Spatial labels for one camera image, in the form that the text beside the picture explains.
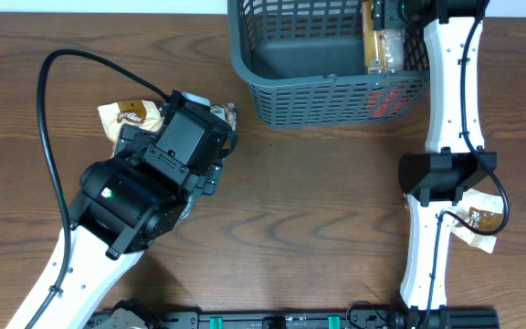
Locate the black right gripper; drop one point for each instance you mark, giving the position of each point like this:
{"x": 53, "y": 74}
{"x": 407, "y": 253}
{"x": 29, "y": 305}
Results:
{"x": 385, "y": 15}

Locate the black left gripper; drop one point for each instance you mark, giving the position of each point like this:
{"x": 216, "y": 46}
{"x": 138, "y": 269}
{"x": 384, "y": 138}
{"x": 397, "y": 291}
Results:
{"x": 135, "y": 143}

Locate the orange cracker sleeve package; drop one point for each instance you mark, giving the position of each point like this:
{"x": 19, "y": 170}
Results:
{"x": 383, "y": 53}

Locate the grey plastic lattice basket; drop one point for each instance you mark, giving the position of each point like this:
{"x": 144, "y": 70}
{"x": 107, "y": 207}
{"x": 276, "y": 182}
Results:
{"x": 303, "y": 62}

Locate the beige cookie bag with barcode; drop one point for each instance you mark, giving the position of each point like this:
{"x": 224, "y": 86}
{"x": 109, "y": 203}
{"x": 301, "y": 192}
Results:
{"x": 481, "y": 211}

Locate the beige PanBee snack bag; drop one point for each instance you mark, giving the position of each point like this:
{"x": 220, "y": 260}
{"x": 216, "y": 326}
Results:
{"x": 139, "y": 113}

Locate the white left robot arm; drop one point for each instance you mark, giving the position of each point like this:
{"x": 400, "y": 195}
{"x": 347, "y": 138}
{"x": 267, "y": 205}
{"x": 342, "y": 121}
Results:
{"x": 115, "y": 217}

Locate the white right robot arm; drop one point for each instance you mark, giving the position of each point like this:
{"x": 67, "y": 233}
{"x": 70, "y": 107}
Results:
{"x": 455, "y": 159}

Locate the black mounting rail base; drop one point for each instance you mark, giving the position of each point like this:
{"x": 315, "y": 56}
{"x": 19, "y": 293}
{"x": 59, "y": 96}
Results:
{"x": 364, "y": 317}

